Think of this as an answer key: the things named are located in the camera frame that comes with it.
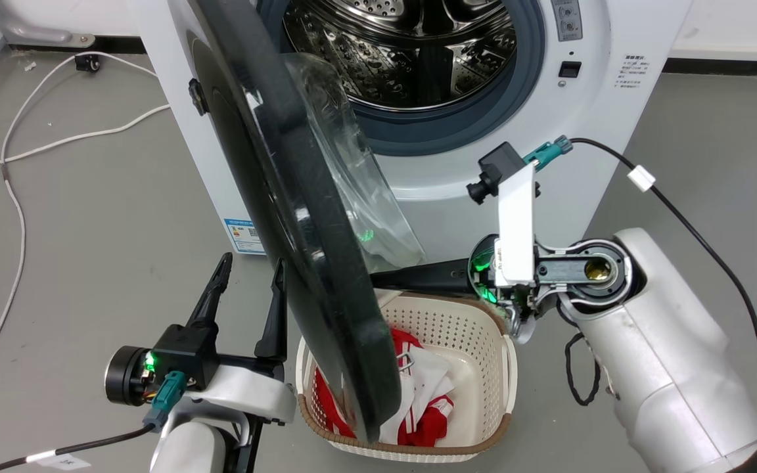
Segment grey-blue rubber door gasket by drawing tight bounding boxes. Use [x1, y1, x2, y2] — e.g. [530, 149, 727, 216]
[257, 0, 545, 157]

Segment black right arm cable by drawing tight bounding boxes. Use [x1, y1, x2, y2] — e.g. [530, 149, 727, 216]
[522, 135, 757, 473]

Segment dark round washing machine door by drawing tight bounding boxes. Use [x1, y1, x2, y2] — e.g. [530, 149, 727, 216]
[185, 0, 426, 445]

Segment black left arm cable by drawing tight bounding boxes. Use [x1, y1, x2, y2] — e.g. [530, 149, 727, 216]
[0, 371, 189, 473]

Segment blue energy label sticker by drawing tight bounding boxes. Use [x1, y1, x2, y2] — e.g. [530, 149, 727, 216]
[223, 217, 267, 256]

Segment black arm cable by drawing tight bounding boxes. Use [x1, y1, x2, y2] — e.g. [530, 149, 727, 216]
[522, 135, 757, 473]
[0, 371, 189, 473]

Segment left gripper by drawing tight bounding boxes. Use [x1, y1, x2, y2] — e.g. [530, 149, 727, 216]
[104, 252, 298, 428]

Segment grey metal base pipe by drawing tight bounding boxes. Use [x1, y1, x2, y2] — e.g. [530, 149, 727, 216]
[0, 0, 97, 49]

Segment white warning text label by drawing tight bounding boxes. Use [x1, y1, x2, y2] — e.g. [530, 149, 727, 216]
[617, 53, 647, 91]

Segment red and white garment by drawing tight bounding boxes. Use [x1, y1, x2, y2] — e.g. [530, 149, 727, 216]
[313, 328, 456, 448]

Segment white floor cable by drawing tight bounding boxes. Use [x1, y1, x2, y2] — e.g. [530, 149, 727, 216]
[0, 51, 172, 403]

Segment short black looped cable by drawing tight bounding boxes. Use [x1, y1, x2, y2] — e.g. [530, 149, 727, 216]
[564, 332, 602, 407]

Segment white front-load washing machine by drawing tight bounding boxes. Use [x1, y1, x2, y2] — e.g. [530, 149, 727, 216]
[126, 0, 695, 265]

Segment steel washing machine drum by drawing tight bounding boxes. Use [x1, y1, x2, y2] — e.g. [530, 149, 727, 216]
[283, 0, 518, 110]

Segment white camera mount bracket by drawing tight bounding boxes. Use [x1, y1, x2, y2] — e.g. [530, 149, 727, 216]
[495, 163, 538, 288]

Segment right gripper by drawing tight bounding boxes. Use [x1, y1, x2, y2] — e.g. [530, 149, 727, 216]
[369, 233, 541, 346]

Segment cream plastic laundry basket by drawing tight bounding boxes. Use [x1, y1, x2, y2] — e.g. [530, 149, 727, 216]
[295, 289, 519, 464]

